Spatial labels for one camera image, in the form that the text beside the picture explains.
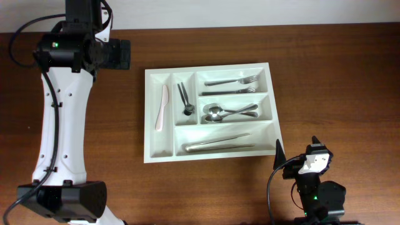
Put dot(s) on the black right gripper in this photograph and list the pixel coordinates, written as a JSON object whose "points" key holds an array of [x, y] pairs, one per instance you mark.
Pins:
{"points": [[294, 169]]}

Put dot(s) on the pale pink plastic knife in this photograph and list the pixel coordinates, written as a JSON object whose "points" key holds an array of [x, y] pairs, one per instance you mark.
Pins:
{"points": [[164, 102]]}

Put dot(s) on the steel fork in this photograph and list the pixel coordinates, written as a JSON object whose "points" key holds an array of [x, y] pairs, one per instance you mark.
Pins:
{"points": [[239, 91], [243, 80]]}

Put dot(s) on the long steel tongs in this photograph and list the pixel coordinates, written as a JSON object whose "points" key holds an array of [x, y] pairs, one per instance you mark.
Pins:
{"points": [[222, 143]]}

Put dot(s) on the small dark metal tongs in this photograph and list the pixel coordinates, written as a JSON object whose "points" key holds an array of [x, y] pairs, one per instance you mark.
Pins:
{"points": [[188, 107]]}

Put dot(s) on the steel spoon tray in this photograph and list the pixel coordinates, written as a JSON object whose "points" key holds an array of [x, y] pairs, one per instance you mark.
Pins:
{"points": [[217, 109]]}

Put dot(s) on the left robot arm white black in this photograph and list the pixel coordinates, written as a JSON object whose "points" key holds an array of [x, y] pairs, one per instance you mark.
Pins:
{"points": [[69, 58]]}

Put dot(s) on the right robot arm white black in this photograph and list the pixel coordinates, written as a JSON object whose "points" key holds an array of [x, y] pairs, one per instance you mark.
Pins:
{"points": [[322, 202]]}

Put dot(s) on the white plastic cutlery tray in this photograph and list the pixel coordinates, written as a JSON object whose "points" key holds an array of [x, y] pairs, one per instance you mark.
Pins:
{"points": [[179, 129]]}

